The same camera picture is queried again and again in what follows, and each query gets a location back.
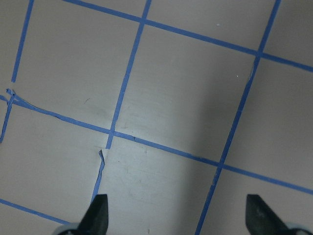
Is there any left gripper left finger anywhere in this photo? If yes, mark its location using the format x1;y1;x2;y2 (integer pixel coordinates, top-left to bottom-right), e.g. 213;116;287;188
77;194;108;235

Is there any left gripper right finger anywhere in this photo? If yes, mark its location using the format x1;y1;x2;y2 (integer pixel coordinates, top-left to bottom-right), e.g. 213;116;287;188
246;194;288;235

